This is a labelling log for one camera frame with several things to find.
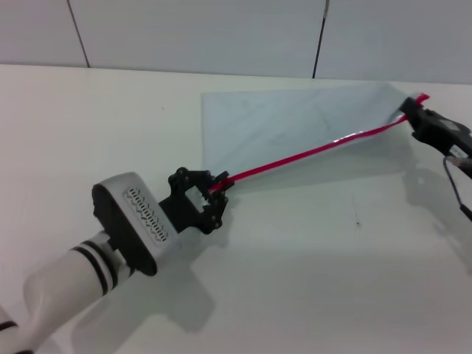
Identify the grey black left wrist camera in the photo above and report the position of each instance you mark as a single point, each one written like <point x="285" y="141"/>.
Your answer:
<point x="136" y="221"/>

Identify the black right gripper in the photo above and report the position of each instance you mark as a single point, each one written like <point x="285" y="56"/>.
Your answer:
<point x="442" y="132"/>

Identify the clear document bag red zipper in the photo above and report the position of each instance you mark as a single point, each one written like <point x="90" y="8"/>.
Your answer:
<point x="265" y="121"/>

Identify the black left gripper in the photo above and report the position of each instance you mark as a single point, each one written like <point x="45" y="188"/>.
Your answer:
<point x="184" y="214"/>

